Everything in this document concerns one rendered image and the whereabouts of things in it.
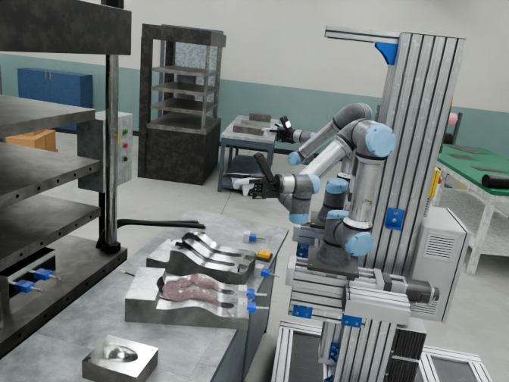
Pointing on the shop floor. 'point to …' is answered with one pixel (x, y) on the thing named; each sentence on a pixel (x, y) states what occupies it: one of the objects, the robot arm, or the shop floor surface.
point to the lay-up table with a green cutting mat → (457, 196)
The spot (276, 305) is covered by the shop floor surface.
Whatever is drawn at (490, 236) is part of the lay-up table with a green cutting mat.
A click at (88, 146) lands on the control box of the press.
